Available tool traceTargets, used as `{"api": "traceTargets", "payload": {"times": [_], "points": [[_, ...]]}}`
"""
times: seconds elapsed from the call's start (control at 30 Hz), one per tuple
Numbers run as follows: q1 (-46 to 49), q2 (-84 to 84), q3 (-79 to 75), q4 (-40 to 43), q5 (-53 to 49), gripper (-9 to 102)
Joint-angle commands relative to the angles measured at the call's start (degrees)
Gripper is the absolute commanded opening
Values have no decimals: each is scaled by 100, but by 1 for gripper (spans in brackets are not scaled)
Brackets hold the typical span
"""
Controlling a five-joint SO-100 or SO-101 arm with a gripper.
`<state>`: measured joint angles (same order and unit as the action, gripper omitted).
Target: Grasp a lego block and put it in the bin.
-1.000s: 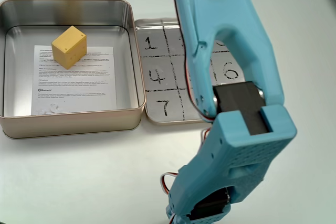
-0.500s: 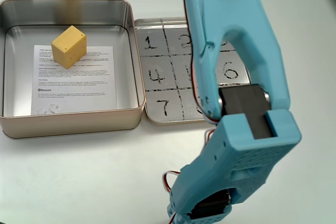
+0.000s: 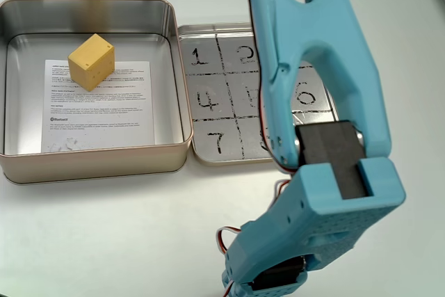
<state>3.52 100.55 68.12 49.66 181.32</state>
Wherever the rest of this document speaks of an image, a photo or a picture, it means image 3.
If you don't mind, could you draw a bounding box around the numbered tin lid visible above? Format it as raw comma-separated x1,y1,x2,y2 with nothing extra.
177,22,338,166

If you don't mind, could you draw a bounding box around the white printed paper sheet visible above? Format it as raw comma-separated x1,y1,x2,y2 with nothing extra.
40,59,156,154

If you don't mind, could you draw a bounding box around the gold tin box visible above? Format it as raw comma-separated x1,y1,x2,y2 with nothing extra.
0,0,195,185

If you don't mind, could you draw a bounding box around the yellow lego block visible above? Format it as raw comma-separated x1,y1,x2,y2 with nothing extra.
67,33,115,92

